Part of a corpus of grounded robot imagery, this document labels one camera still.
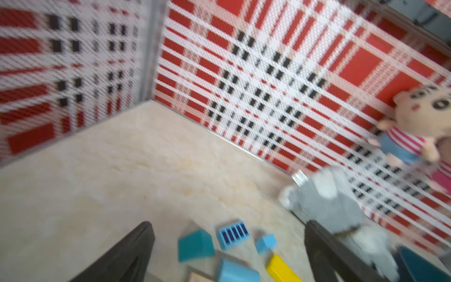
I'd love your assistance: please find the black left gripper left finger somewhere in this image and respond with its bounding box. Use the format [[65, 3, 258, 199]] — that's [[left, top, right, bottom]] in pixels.
[[72, 221, 155, 282]]

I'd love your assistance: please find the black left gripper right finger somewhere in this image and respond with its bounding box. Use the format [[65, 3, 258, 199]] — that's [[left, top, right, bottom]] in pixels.
[[304, 220, 386, 282]]

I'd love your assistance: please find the long yellow block near husky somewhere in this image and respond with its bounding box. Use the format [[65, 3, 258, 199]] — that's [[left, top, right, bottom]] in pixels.
[[266, 254, 302, 282]]

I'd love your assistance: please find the grey husky plush toy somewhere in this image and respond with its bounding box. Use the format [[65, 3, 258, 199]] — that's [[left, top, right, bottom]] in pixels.
[[278, 166, 399, 282]]

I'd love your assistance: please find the blue letter P cube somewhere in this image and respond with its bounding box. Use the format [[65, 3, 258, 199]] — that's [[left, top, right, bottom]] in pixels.
[[255, 234, 277, 255]]

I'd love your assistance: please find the long natural wood block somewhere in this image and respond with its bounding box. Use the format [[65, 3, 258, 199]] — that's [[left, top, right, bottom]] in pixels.
[[186, 267, 215, 282]]

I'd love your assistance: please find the teal triangular block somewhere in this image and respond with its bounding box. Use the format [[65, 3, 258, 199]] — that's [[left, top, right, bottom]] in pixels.
[[178, 229, 216, 262]]

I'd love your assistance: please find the dark teal plastic bin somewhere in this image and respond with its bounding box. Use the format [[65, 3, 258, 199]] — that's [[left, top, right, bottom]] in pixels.
[[394, 247, 451, 282]]

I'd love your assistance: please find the light blue cylinder block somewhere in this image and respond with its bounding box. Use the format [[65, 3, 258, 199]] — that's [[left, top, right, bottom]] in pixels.
[[217, 258, 261, 282]]

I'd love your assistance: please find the blue striped block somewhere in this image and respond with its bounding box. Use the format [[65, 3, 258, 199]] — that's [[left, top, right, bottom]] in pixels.
[[217, 222, 250, 251]]

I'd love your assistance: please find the left hanging cartoon doll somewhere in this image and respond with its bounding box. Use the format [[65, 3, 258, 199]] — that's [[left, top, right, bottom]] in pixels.
[[367, 85, 451, 167]]

